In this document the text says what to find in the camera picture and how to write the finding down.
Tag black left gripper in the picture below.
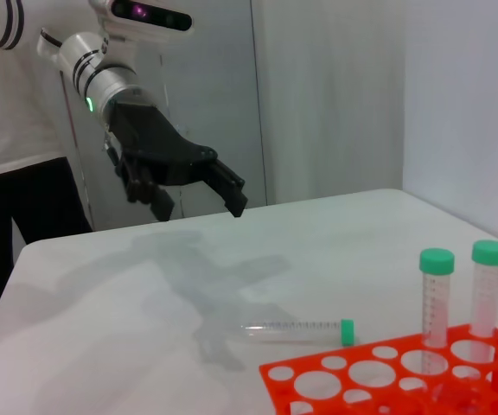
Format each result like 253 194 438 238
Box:
104 101 249 221

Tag green capped clear test tube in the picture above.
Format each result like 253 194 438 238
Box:
471 239 498 339
239 318 357 347
418 247 456 375

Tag orange test tube rack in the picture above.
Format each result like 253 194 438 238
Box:
259 322 498 415

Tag left arm connector cable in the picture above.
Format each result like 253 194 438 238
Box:
101 129 121 168

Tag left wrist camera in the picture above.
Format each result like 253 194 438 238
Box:
87 0 195 36

